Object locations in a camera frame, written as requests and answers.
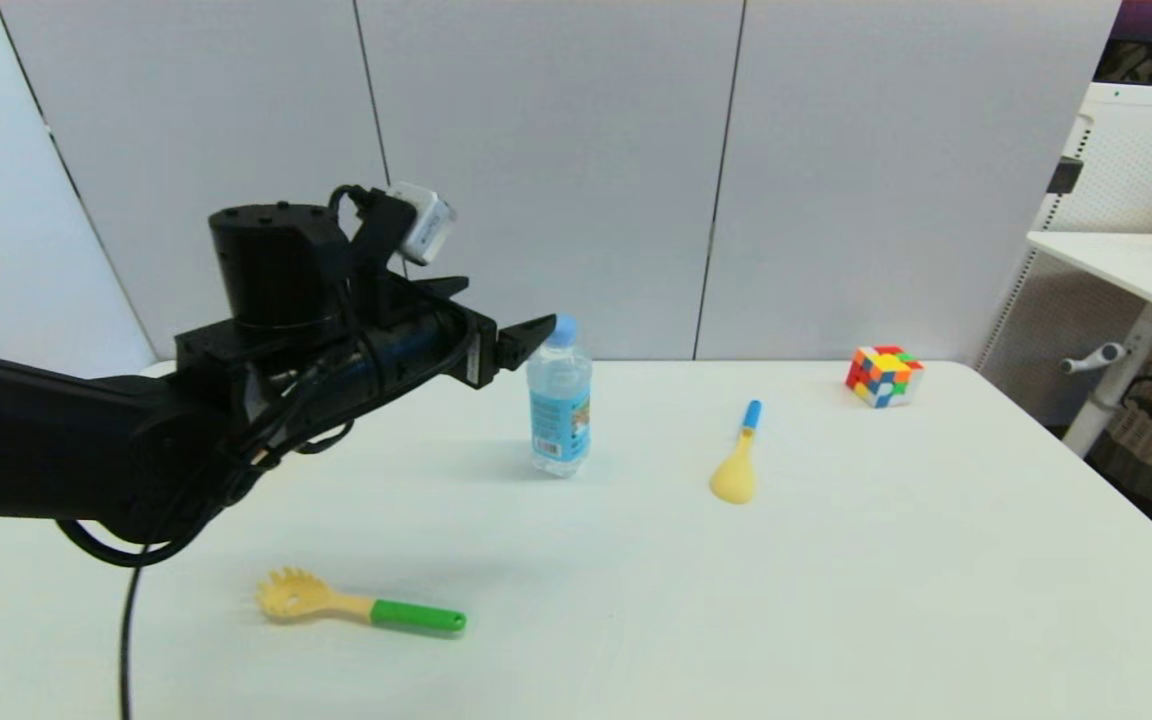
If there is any white side desk top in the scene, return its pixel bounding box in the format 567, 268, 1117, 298
1024, 232, 1152, 341

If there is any grey desk crank handle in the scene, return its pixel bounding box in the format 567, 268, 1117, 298
1057, 344, 1127, 377

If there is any white side desk leg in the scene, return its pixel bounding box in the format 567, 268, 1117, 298
1061, 305, 1152, 461

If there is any white perforated pegboard panel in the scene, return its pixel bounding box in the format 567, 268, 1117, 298
971, 82, 1152, 431

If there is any clear blue-capped water bottle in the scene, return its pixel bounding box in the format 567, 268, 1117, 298
526, 315, 595, 479

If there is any yellow pasta server green handle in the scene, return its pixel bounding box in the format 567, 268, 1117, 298
256, 566, 469, 635

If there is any multicoloured puzzle cube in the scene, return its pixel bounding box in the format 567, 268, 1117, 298
844, 346, 925, 410

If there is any yellow spoon with blue handle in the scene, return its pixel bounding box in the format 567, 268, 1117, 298
709, 400, 764, 505

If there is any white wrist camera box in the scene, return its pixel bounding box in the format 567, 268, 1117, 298
384, 181, 458, 267

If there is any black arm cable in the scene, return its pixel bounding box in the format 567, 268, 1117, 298
54, 330, 367, 720

